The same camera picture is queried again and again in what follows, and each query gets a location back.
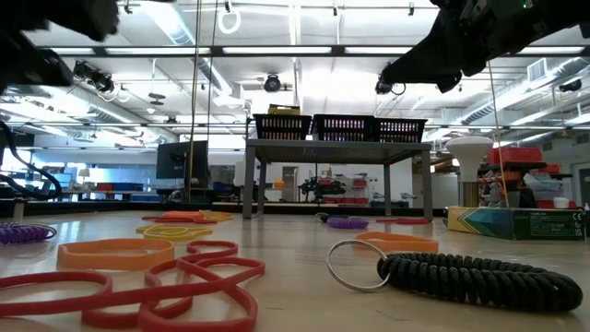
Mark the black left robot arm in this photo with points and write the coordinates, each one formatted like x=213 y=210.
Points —
x=27 y=64

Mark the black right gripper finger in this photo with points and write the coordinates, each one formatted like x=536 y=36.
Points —
x=428 y=57
x=451 y=83

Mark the yellow rubber band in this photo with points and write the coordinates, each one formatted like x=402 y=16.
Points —
x=219 y=215
x=175 y=234

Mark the black background robot arm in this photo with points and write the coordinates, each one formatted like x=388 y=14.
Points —
x=318 y=188

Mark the black ceiling device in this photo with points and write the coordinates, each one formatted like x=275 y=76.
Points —
x=571 y=85

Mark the Crayola crayon box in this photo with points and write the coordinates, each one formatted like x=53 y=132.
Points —
x=530 y=221
x=283 y=110

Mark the black plastic mesh basket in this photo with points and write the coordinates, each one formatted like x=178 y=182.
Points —
x=282 y=127
x=343 y=128
x=401 y=130

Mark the white dome on metal cylinder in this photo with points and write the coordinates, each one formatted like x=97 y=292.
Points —
x=469 y=154

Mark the purple coil wristband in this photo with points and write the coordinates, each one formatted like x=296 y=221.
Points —
x=348 y=223
x=23 y=234

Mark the red storage bin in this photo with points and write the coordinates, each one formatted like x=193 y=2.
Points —
x=514 y=156

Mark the white air vent grille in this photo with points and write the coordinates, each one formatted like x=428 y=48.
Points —
x=537 y=70

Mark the black rig-mounted camera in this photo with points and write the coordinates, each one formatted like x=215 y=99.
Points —
x=92 y=76
x=383 y=86

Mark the black computer monitor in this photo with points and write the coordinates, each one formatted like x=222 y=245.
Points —
x=180 y=159

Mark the grey perforated metal riser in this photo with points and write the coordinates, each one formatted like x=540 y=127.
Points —
x=322 y=152

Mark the black overhead camera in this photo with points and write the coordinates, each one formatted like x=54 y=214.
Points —
x=272 y=84

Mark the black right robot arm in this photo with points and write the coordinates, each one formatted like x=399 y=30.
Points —
x=562 y=14

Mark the red rubber band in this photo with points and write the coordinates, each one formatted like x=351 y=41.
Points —
x=152 y=218
x=250 y=308
x=55 y=276
x=410 y=221
x=230 y=261

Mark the black rig crossbeam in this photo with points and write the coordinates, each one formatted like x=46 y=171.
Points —
x=216 y=51

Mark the white cup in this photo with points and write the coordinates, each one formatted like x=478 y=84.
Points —
x=561 y=203

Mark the orange rubber band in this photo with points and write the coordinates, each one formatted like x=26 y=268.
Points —
x=115 y=262
x=405 y=245
x=183 y=215

